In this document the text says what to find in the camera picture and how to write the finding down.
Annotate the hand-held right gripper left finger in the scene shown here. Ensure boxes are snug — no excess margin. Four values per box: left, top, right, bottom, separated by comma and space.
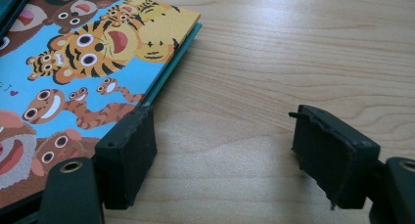
92, 103, 159, 210

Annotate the dark blue monster picture book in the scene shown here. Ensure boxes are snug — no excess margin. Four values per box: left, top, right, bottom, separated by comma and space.
0, 0, 36, 42

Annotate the cartoon animal picture book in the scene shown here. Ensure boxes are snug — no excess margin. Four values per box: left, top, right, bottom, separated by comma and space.
0, 0, 204, 210

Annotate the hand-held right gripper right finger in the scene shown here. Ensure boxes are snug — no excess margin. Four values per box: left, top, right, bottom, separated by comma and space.
288, 104, 381, 210

